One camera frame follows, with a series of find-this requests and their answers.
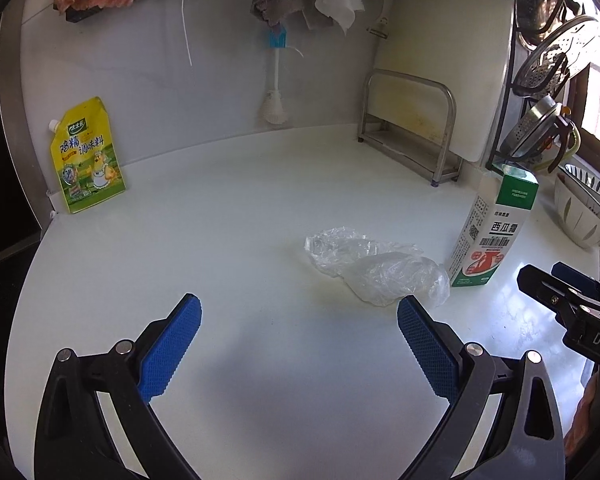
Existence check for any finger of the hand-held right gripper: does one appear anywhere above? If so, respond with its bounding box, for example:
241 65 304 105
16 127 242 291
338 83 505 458
551 261 600 306
517 264 581 313

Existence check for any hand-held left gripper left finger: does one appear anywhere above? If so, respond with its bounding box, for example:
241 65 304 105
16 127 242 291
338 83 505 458
34 292 203 480

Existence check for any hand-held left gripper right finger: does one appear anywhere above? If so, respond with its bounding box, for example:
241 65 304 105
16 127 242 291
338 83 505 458
396 295 566 480

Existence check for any green and white carton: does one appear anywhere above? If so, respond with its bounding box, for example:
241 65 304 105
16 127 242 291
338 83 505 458
449 162 540 288

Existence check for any clear plastic bag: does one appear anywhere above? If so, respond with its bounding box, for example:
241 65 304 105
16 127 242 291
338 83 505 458
339 254 452 308
304 227 423 278

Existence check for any person's right hand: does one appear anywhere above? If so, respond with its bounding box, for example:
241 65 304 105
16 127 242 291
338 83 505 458
564 374 600 456

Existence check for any white patterned bowl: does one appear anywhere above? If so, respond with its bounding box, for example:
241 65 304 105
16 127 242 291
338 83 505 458
552 164 600 250

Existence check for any metal strainer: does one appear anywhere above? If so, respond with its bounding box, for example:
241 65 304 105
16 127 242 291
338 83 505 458
497 95 566 161

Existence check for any metal cutting board rack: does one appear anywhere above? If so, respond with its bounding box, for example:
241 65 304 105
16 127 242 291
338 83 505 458
357 69 465 187

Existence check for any yellow seasoning pouch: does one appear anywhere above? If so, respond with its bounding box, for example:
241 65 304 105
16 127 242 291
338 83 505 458
47 96 128 215

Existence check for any folding metal steamer basket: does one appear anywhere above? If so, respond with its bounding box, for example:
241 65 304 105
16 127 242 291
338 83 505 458
511 15 600 96

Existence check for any white and blue bottle brush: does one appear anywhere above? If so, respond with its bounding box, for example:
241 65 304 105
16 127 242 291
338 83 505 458
257 27 305 128

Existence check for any white cutting board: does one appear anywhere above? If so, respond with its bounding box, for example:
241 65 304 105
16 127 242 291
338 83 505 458
367 0 518 163

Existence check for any hanging peeler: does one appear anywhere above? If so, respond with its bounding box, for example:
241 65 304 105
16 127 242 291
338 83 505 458
367 0 395 38

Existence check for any pale green utensil handle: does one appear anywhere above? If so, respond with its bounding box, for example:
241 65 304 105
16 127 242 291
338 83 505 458
527 119 581 176

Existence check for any black wire rack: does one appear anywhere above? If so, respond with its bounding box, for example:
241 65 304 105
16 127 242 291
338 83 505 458
485 25 581 176

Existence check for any white cable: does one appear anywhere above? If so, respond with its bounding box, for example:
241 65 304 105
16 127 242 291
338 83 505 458
181 0 194 67

